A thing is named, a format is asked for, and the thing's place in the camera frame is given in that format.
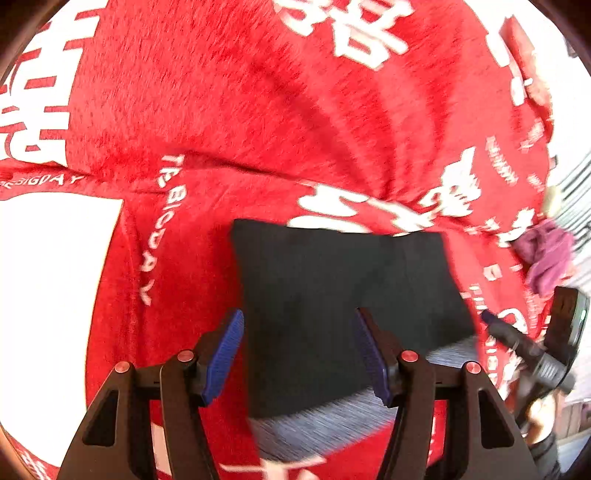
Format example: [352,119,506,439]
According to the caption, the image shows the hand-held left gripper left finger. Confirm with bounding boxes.
[55,308,245,480]

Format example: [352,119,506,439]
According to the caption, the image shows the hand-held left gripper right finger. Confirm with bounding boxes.
[352,307,542,480]

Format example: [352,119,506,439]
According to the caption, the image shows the black pants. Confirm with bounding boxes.
[230,219,482,463]

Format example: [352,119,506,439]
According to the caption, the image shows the grey striped bedsheet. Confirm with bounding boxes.
[547,159,591,278]

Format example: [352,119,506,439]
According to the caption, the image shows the purple cloth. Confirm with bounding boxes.
[512,218,575,298]

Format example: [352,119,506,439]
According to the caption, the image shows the red white printed blanket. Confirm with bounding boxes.
[0,0,561,480]

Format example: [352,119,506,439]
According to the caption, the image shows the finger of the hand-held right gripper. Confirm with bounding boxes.
[480,309,548,370]

